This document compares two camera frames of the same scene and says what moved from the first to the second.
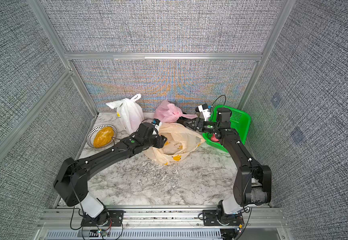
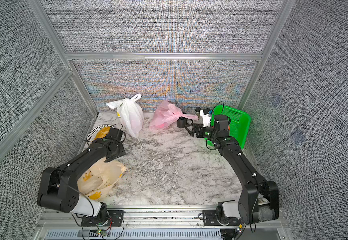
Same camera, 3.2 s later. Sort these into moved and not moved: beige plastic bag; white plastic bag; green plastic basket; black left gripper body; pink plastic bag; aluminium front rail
Moved: black left gripper body; beige plastic bag
Not moved: aluminium front rail; white plastic bag; green plastic basket; pink plastic bag
